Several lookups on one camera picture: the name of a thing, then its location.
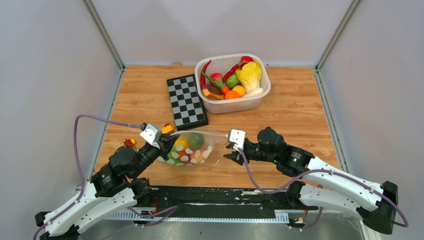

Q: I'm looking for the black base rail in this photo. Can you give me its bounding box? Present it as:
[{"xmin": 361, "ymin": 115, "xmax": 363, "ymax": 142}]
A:
[{"xmin": 133, "ymin": 185, "xmax": 307, "ymax": 220}]

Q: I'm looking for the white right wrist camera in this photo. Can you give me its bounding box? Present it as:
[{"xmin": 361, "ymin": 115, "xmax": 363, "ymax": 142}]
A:
[{"xmin": 226, "ymin": 129, "xmax": 246, "ymax": 151}]

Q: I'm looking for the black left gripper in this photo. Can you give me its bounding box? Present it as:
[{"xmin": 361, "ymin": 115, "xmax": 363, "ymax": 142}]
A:
[{"xmin": 131, "ymin": 131, "xmax": 181, "ymax": 178}]

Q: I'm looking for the orange tangerine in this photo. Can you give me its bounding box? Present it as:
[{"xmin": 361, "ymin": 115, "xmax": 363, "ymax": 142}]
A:
[{"xmin": 224, "ymin": 90, "xmax": 241, "ymax": 100}]

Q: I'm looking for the light green leaf vegetable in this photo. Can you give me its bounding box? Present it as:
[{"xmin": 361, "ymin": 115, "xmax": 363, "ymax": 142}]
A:
[{"xmin": 167, "ymin": 148, "xmax": 180, "ymax": 162}]

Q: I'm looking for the chocolate glazed eclair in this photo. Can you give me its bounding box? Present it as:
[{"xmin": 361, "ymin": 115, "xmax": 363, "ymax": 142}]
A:
[{"xmin": 201, "ymin": 84, "xmax": 225, "ymax": 101}]

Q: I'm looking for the clear dotted zip bag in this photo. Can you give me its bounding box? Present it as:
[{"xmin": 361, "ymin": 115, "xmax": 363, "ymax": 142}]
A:
[{"xmin": 156, "ymin": 130, "xmax": 228, "ymax": 166}]

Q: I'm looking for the long red chili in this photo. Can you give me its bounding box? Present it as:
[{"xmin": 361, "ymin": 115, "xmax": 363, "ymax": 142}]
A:
[{"xmin": 200, "ymin": 59, "xmax": 212, "ymax": 91}]

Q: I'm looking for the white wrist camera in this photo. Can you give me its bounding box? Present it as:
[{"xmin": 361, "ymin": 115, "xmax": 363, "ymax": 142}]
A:
[
  {"xmin": 139, "ymin": 123, "xmax": 162, "ymax": 149},
  {"xmin": 226, "ymin": 129, "xmax": 246, "ymax": 151}
]

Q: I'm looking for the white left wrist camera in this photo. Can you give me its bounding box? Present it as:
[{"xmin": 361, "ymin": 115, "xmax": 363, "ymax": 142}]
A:
[{"xmin": 139, "ymin": 123, "xmax": 162, "ymax": 149}]

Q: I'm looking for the green striped cabbage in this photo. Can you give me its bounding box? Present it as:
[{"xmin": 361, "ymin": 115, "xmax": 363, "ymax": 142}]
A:
[{"xmin": 225, "ymin": 73, "xmax": 241, "ymax": 89}]

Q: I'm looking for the red apple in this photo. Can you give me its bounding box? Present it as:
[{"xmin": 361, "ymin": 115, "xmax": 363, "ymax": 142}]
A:
[
  {"xmin": 240, "ymin": 55, "xmax": 255, "ymax": 63},
  {"xmin": 209, "ymin": 72, "xmax": 225, "ymax": 89}
]

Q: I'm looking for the red pepper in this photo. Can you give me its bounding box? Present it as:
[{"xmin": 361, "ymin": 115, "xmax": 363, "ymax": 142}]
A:
[{"xmin": 222, "ymin": 62, "xmax": 242, "ymax": 83}]

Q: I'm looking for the small yellow orange fruit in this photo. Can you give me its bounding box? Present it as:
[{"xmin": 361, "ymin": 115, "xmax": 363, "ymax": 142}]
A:
[{"xmin": 232, "ymin": 85, "xmax": 247, "ymax": 97}]

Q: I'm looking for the green onion stalk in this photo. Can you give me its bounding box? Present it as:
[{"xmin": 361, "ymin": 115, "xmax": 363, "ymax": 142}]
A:
[{"xmin": 201, "ymin": 71, "xmax": 225, "ymax": 90}]

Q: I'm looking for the red yellow brick toy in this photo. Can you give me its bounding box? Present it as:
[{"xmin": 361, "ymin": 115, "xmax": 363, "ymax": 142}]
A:
[{"xmin": 123, "ymin": 139, "xmax": 137, "ymax": 149}]

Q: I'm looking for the dark green lime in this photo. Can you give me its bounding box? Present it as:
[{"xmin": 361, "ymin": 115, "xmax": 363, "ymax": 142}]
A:
[{"xmin": 187, "ymin": 132, "xmax": 205, "ymax": 150}]

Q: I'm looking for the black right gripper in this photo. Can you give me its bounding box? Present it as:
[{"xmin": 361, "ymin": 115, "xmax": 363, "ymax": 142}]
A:
[{"xmin": 223, "ymin": 141, "xmax": 278, "ymax": 165}]

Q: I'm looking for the yellow toy brick car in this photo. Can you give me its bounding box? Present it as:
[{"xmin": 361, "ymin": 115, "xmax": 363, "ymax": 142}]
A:
[{"xmin": 161, "ymin": 123, "xmax": 175, "ymax": 134}]

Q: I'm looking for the yellow napa cabbage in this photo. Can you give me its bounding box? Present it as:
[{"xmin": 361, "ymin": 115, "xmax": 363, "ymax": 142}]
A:
[{"xmin": 235, "ymin": 61, "xmax": 264, "ymax": 98}]

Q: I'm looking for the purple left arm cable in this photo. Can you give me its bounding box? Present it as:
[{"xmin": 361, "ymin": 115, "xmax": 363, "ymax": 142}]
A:
[{"xmin": 32, "ymin": 114, "xmax": 180, "ymax": 240}]

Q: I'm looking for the black white checkerboard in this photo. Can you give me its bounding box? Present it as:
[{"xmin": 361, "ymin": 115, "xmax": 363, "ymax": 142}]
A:
[{"xmin": 166, "ymin": 74, "xmax": 209, "ymax": 131}]

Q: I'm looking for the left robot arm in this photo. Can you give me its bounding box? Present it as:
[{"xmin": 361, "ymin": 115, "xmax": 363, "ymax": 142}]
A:
[{"xmin": 33, "ymin": 134, "xmax": 178, "ymax": 240}]

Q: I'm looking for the white plastic food tub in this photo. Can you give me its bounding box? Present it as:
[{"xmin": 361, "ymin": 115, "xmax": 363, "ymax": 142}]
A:
[{"xmin": 194, "ymin": 53, "xmax": 271, "ymax": 114}]

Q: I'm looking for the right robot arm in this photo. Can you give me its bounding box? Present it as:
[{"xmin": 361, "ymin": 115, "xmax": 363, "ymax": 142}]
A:
[{"xmin": 224, "ymin": 126, "xmax": 401, "ymax": 235}]

